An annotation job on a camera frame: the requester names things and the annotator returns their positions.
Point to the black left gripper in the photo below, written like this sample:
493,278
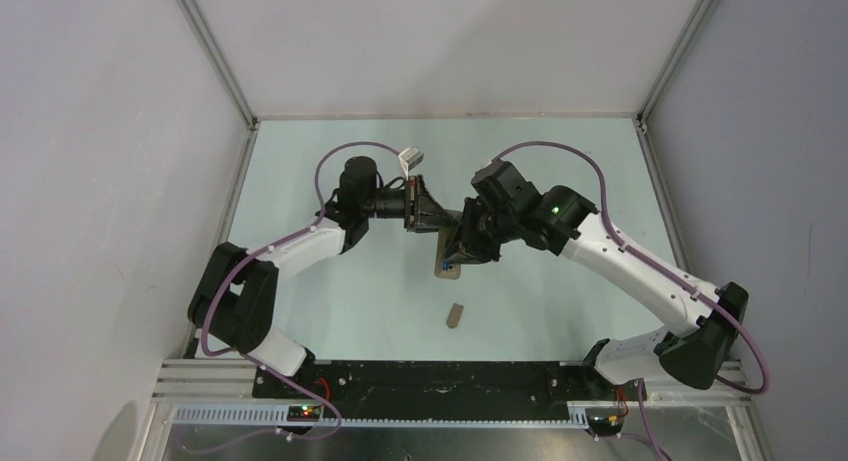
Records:
425,216

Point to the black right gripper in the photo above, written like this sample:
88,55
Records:
466,248

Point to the beige battery compartment cover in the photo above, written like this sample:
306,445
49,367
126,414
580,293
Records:
454,316

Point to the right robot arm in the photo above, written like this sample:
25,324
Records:
698,318

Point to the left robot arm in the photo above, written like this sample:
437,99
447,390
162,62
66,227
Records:
234,301

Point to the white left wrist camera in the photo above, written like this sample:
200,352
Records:
409,159

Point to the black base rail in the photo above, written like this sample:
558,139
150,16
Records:
458,391

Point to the left aluminium frame post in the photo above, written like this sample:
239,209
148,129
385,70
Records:
203,32

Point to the aluminium frame post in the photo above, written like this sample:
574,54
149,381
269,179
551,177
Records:
692,28
203,32

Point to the right aluminium frame post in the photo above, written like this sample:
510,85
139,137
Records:
692,28

